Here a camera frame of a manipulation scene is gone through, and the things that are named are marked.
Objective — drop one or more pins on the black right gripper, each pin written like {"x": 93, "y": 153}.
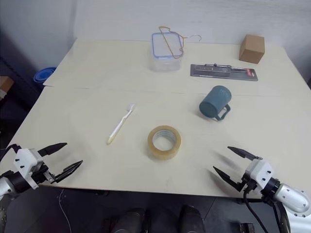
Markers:
{"x": 250, "y": 187}

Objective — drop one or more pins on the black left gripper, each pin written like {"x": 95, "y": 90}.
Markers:
{"x": 45, "y": 174}

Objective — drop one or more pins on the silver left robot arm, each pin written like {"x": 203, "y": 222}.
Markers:
{"x": 17, "y": 182}

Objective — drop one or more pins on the small black floor object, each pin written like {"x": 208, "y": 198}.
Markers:
{"x": 247, "y": 227}

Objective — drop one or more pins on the white toothbrush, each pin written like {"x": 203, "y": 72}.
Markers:
{"x": 120, "y": 124}

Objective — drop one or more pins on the dark rounded shape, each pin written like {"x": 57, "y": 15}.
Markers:
{"x": 130, "y": 222}
{"x": 192, "y": 219}

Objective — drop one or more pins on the blue round plastic object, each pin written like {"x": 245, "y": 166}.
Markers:
{"x": 42, "y": 75}

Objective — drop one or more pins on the clear packing tape roll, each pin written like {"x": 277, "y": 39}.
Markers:
{"x": 151, "y": 145}

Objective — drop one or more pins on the knife on black packaging card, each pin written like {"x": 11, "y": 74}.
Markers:
{"x": 223, "y": 72}

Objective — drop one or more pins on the brown cardboard box with flap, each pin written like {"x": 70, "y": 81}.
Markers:
{"x": 5, "y": 83}

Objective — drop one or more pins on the small brown cardboard box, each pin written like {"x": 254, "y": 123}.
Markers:
{"x": 251, "y": 49}

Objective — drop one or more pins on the clear container with blue-rimmed lid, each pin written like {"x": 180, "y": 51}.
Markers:
{"x": 165, "y": 65}

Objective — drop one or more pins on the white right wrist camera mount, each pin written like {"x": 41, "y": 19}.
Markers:
{"x": 260, "y": 170}

